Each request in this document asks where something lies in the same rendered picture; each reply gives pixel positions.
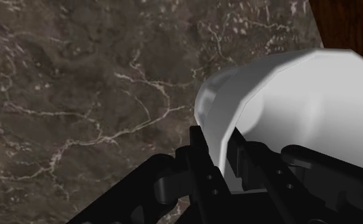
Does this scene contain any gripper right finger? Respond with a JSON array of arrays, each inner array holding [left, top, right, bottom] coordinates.
[[226, 127, 363, 224]]

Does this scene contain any white cup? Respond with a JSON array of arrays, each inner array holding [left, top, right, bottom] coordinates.
[[194, 48, 363, 192]]

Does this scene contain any brown wooden furniture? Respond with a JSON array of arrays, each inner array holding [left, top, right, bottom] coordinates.
[[308, 0, 363, 67]]

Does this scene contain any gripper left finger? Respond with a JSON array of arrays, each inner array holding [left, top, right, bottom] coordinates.
[[66, 125, 233, 224]]

